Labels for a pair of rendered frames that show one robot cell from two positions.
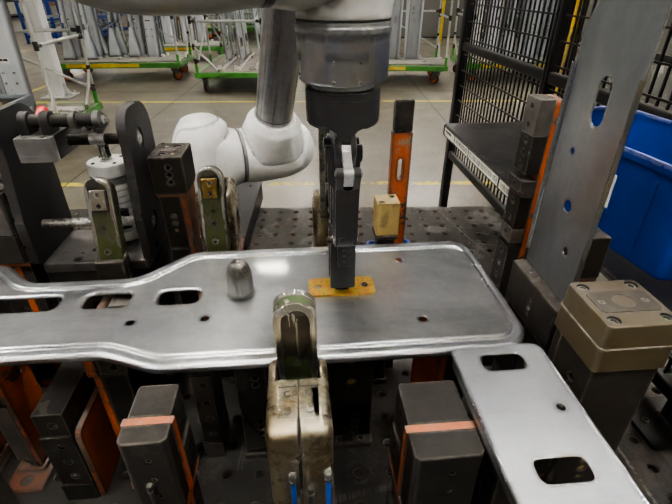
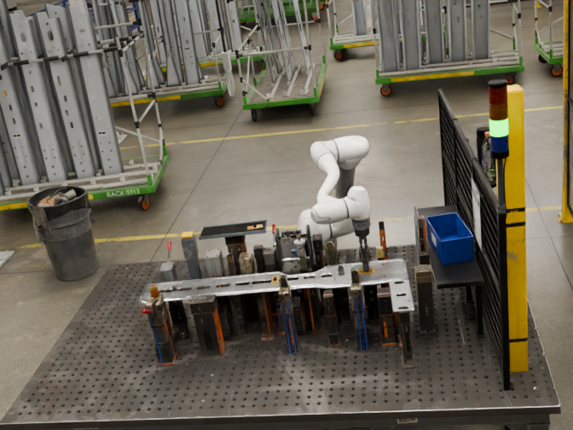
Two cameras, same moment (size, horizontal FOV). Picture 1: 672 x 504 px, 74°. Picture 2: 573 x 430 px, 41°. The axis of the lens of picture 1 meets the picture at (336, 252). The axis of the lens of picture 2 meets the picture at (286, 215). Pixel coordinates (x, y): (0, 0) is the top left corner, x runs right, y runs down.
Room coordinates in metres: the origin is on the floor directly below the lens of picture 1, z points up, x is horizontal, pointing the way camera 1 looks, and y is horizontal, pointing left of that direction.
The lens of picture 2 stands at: (-2.98, -0.34, 2.86)
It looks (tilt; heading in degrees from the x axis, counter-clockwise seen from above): 23 degrees down; 11
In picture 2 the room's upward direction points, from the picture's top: 9 degrees counter-clockwise
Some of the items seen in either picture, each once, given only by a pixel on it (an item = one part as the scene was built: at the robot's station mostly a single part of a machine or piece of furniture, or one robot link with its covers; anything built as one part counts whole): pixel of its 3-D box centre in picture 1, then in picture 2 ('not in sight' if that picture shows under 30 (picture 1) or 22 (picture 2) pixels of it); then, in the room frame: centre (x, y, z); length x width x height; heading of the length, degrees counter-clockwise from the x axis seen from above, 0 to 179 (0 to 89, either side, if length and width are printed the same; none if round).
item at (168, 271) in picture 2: not in sight; (173, 295); (0.54, 1.06, 0.88); 0.11 x 0.10 x 0.36; 5
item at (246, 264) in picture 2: not in sight; (250, 287); (0.57, 0.63, 0.89); 0.13 x 0.11 x 0.38; 5
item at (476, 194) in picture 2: not in sight; (478, 214); (0.42, -0.57, 1.30); 0.23 x 0.02 x 0.31; 5
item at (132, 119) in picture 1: (111, 254); (298, 269); (0.64, 0.38, 0.94); 0.18 x 0.13 x 0.49; 95
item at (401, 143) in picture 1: (392, 255); (384, 264); (0.63, -0.09, 0.95); 0.03 x 0.01 x 0.50; 95
